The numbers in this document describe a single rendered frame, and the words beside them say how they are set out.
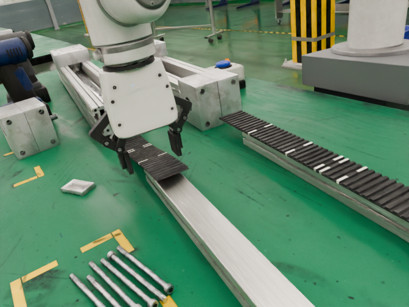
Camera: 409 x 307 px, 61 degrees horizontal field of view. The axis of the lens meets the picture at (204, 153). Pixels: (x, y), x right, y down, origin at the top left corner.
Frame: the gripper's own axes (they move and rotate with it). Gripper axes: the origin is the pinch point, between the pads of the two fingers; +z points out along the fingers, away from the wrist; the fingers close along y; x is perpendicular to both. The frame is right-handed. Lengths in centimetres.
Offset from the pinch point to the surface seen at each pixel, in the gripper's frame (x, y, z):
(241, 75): 27.5, 35.0, 0.4
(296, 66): 247, 236, 79
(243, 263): -27.7, -0.3, 0.9
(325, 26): 232, 262, 43
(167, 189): -9.9, -1.4, 0.9
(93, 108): 19.8, -4.5, -4.6
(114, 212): -5.5, -8.9, 3.9
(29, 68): 71, -14, -7
